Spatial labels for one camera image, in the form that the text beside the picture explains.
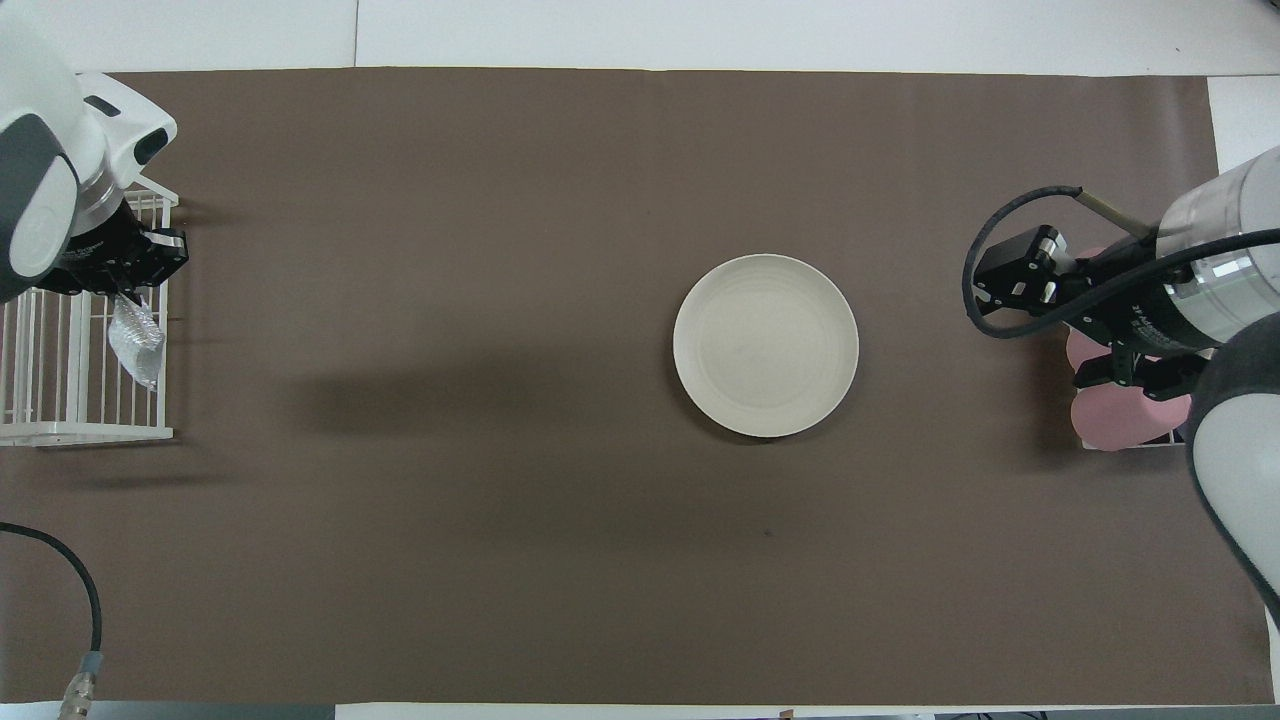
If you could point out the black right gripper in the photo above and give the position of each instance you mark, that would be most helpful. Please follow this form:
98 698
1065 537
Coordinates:
1140 325

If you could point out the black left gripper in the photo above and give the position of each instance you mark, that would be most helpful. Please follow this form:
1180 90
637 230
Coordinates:
115 262

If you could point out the silver mesh sponge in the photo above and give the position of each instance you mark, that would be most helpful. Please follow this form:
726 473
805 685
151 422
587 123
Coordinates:
140 345

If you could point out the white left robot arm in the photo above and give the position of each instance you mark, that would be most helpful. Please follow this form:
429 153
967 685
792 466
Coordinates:
40 200

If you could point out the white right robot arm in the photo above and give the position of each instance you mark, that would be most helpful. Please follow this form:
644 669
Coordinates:
1235 450

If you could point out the cream round plate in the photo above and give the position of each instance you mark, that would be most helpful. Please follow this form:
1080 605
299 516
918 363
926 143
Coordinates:
765 345

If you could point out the pink cup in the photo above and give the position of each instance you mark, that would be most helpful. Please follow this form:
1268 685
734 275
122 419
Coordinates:
1120 420
1085 352
1095 253

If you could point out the clear acrylic cup holder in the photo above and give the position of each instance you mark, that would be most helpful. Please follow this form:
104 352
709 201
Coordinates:
1165 441

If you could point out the brown paper table mat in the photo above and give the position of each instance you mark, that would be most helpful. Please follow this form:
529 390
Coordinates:
400 300

